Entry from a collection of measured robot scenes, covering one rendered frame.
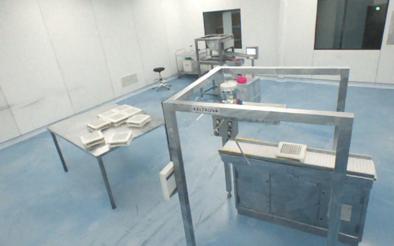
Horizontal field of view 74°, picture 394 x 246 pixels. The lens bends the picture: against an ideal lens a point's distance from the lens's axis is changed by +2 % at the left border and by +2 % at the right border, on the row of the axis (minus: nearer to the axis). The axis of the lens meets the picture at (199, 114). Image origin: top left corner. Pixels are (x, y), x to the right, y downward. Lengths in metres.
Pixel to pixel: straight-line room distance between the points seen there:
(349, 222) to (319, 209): 0.26
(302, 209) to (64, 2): 6.12
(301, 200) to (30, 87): 5.57
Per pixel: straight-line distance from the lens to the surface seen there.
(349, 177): 2.53
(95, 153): 3.21
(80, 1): 7.09
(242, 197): 3.00
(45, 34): 6.64
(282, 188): 2.77
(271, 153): 2.66
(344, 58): 7.28
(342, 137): 1.56
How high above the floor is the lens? 2.24
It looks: 23 degrees down
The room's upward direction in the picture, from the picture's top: 7 degrees counter-clockwise
